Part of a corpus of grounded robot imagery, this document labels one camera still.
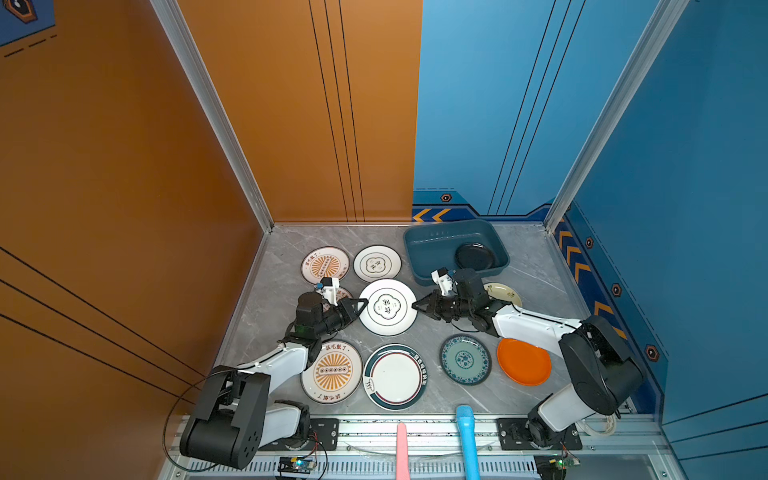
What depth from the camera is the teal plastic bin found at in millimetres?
1068

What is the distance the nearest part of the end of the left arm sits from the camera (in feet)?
2.25

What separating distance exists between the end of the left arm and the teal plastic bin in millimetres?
318
